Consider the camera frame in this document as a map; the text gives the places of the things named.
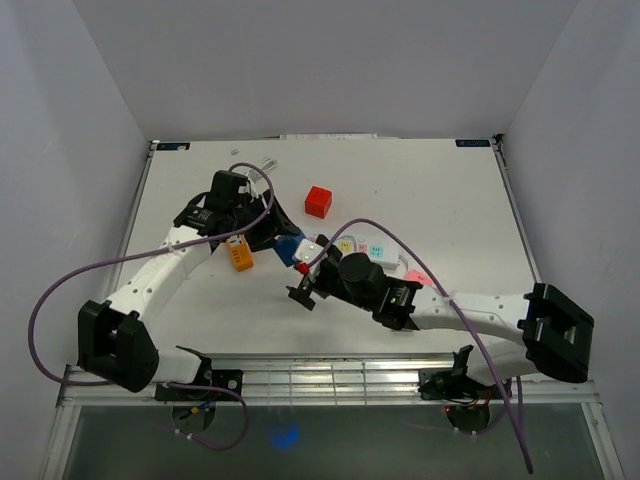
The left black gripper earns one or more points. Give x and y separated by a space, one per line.
280 224

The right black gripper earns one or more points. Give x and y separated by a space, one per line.
303 292

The blue cube plug adapter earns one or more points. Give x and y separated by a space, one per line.
285 247

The orange power strip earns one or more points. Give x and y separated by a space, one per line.
240 253

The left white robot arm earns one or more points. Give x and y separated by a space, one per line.
114 336

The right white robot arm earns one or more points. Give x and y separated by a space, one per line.
542 331

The pink flat plug adapter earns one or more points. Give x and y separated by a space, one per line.
417 276

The white multicolour power strip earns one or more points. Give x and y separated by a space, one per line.
380 250

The red cube socket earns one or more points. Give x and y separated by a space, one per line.
318 202

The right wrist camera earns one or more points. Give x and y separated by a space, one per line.
306 257

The aluminium frame rail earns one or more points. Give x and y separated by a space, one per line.
361 380

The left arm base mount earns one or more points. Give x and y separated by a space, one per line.
215 385

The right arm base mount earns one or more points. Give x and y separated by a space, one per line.
453 384

